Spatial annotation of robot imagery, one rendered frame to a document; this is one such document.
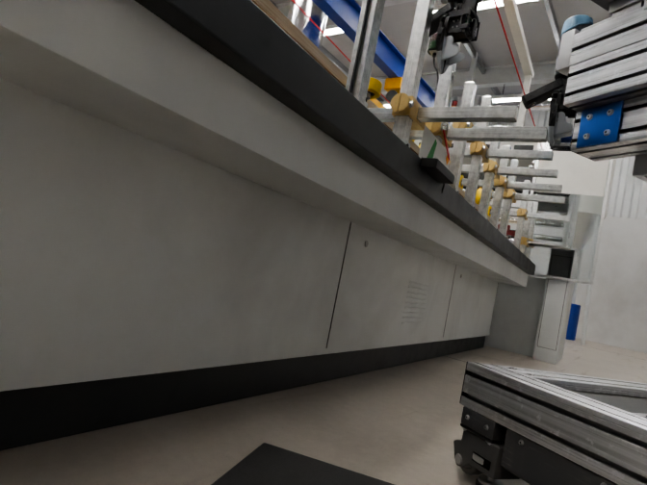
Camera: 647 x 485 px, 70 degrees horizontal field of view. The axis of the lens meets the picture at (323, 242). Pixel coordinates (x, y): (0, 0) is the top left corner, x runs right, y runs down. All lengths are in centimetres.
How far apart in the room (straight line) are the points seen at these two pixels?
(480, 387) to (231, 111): 70
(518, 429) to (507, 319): 311
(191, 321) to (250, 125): 44
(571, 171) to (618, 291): 635
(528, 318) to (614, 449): 320
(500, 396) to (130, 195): 76
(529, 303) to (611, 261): 630
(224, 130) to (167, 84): 11
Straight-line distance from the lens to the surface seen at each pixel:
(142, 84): 62
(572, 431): 89
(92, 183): 81
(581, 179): 398
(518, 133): 146
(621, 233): 1030
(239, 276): 106
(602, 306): 1016
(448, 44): 135
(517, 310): 403
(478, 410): 102
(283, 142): 81
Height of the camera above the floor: 36
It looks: 3 degrees up
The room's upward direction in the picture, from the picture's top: 11 degrees clockwise
